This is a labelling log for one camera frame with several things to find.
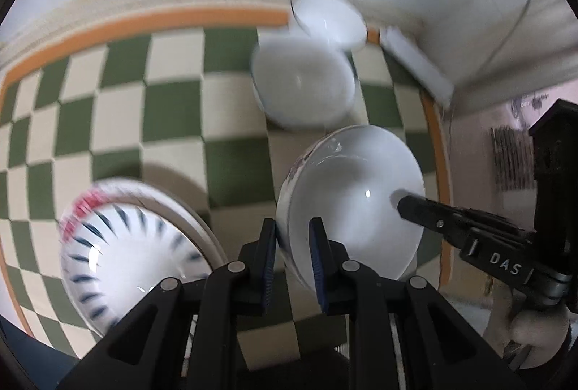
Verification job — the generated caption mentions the white plate blue stripes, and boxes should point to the white plate blue stripes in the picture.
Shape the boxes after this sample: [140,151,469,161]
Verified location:
[60,203,212,336]

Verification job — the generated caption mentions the plain white bowl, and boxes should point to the plain white bowl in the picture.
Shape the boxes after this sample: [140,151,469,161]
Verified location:
[250,35,355,129]

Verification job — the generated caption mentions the right hand white glove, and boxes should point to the right hand white glove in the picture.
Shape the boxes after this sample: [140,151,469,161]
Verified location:
[483,281,571,370]

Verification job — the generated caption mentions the white flat tray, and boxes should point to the white flat tray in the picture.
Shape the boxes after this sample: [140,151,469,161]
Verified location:
[379,26,454,109]

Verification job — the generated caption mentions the white bowl dark rim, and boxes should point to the white bowl dark rim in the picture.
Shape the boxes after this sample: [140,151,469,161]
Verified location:
[288,0,367,51]

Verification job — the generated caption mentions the white plate pink flowers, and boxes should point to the white plate pink flowers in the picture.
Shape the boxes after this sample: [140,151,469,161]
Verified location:
[58,177,227,269]

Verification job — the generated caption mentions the green checkered table mat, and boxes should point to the green checkered table mat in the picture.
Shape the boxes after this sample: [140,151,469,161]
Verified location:
[0,7,453,362]

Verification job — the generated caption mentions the white bowl floral outside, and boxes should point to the white bowl floral outside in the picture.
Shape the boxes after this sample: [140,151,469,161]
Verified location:
[275,125,425,290]

